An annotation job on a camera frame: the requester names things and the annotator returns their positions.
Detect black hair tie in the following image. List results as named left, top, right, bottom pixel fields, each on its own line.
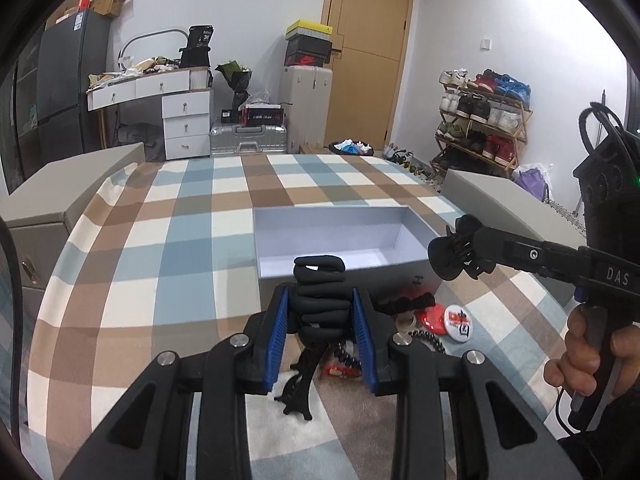
left=292, top=254, right=352, bottom=346

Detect stacked shoe boxes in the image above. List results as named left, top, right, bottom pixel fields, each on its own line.
left=284, top=20, right=333, bottom=67

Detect black red shoe box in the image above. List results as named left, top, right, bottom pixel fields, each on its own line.
left=240, top=102, right=284, bottom=127

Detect grey cardboard box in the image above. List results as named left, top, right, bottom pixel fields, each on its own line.
left=254, top=205, right=442, bottom=309

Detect purple bag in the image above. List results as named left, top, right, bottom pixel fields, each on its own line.
left=511, top=162, right=552, bottom=203

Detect plaid bed cover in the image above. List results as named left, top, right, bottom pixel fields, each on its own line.
left=23, top=155, right=566, bottom=479

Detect grey left nightstand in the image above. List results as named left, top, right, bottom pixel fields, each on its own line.
left=0, top=142, right=147, bottom=306

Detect red China badge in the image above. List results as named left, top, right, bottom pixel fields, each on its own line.
left=416, top=304, right=447, bottom=335

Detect silver aluminium suitcase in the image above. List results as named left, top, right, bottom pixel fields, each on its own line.
left=209, top=125, right=288, bottom=157

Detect wooden door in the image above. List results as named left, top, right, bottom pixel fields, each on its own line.
left=322, top=0, right=413, bottom=151

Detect white red round badge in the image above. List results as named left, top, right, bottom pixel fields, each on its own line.
left=444, top=304, right=473, bottom=344

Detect black basket with items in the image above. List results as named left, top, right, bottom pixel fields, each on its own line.
left=328, top=139, right=374, bottom=156

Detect black refrigerator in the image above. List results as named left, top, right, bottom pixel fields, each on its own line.
left=9, top=10, right=111, bottom=179

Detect white dressing desk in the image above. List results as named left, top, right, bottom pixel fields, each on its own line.
left=86, top=66, right=213, bottom=160

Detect white upright suitcase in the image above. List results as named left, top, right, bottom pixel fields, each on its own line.
left=278, top=65, right=333, bottom=154

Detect wooden shoe rack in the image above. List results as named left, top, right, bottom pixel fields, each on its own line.
left=431, top=68, right=532, bottom=178

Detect black flower bouquet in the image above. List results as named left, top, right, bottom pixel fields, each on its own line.
left=216, top=61, right=253, bottom=110

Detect black gift bag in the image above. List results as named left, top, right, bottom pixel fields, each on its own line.
left=179, top=25, right=214, bottom=68

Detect right hand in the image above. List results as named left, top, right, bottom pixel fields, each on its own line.
left=544, top=307, right=640, bottom=401

